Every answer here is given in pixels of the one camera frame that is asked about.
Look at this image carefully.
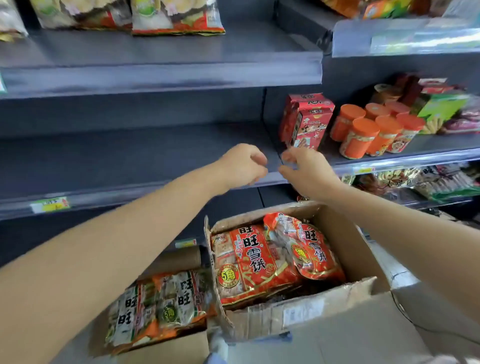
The blue plastic stool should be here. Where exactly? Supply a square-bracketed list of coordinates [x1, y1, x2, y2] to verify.
[262, 331, 293, 343]

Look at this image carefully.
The red rice cracker bag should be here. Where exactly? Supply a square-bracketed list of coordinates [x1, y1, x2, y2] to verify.
[210, 223, 301, 310]
[263, 211, 347, 283]

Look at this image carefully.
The person's left hand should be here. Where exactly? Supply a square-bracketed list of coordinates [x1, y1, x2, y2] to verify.
[215, 143, 269, 195]

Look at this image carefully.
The white packet green edge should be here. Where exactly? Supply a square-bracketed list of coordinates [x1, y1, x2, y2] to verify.
[414, 163, 478, 202]

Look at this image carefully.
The dark grey metal shelf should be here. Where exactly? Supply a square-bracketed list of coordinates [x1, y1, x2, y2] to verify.
[262, 0, 480, 226]
[0, 0, 325, 271]

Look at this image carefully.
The clear pink snack packet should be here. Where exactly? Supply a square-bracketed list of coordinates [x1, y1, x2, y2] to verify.
[438, 101, 480, 136]

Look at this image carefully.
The person's right hand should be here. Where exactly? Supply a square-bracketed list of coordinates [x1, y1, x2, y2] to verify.
[278, 146, 343, 203]

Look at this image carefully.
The gold red snack bag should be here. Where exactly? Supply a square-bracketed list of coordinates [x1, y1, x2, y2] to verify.
[352, 167, 424, 196]

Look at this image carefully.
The big rice cracker bag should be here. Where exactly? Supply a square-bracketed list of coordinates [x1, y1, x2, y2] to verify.
[0, 0, 29, 43]
[29, 0, 133, 32]
[130, 0, 227, 37]

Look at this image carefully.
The person's left forearm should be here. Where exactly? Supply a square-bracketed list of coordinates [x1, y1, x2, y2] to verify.
[0, 168, 226, 364]

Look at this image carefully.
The brown jar beige lid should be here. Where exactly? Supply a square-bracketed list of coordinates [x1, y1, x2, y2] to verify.
[370, 83, 403, 106]

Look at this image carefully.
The group of orange-lidded jars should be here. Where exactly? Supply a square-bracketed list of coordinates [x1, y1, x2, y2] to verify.
[329, 103, 427, 160]

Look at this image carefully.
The green snack box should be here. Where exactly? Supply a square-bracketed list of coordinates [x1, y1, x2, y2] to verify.
[410, 91, 470, 135]

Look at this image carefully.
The person's right forearm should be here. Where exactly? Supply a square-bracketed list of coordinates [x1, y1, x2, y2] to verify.
[326, 183, 480, 331]

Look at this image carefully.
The cardboard box with white label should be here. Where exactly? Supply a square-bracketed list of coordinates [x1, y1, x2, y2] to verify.
[203, 200, 438, 364]

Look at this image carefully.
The plain brown cardboard box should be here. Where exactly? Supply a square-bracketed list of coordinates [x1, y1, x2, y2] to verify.
[88, 245, 211, 364]

